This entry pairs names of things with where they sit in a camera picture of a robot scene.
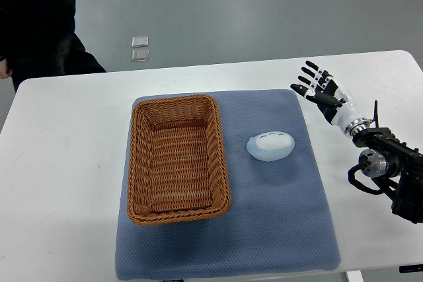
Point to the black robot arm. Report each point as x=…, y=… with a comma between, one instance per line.
x=387, y=166

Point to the blue white plush toy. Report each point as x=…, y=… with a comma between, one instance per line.
x=270, y=146

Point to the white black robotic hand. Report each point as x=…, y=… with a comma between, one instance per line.
x=332, y=98

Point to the blue quilted mat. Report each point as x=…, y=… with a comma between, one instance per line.
x=278, y=221

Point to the black table control panel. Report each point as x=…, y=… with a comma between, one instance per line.
x=411, y=268

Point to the brown wicker basket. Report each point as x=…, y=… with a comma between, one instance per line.
x=177, y=170

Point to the person in black clothes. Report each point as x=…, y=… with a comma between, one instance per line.
x=38, y=39

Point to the upper floor metal plate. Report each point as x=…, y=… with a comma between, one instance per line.
x=140, y=41

